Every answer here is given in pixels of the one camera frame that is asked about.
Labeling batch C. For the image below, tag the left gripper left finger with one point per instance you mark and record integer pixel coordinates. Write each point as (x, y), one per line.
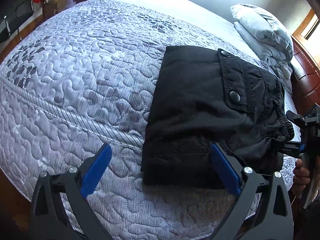
(48, 218)

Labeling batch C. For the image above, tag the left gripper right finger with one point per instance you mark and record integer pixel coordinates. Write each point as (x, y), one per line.
(273, 218)

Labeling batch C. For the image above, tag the black pants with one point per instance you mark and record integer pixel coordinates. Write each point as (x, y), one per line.
(205, 96)

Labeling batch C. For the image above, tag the person's right hand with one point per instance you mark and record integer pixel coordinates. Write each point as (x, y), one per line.
(301, 178)

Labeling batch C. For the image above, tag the dark wooden headboard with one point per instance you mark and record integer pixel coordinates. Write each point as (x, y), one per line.
(305, 78)

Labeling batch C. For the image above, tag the grey folded duvet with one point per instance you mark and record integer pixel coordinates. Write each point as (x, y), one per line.
(267, 37)

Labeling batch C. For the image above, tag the grey quilted bedspread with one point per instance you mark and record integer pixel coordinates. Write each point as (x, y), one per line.
(76, 83)

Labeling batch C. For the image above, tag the cardboard box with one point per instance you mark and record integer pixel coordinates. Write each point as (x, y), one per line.
(53, 7)

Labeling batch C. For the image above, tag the black chrome chair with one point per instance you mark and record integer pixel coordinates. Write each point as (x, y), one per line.
(13, 14)

